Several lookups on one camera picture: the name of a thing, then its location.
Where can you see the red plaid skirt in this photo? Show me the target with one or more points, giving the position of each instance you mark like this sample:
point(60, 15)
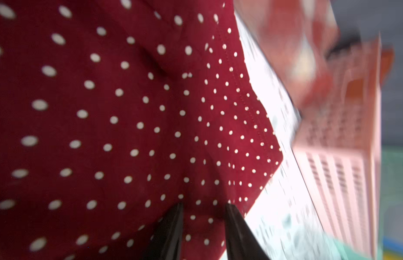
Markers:
point(295, 37)

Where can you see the pink plastic basket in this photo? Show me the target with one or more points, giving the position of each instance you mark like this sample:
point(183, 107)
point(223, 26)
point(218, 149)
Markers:
point(338, 149)

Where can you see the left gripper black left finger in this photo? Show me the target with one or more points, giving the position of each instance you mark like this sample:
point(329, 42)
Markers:
point(167, 241)

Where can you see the rust orange skirt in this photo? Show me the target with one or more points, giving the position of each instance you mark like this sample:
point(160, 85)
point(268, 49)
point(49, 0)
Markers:
point(385, 61)

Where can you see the floral table mat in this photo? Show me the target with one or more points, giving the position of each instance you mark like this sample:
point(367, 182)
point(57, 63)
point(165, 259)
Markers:
point(283, 219)

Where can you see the mint green file organizer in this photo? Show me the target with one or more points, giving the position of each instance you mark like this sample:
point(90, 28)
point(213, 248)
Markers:
point(394, 201)

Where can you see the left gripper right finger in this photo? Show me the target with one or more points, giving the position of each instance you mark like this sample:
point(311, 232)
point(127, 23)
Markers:
point(240, 241)

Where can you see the dark red polka-dot skirt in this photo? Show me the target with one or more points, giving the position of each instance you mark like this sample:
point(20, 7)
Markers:
point(111, 112)

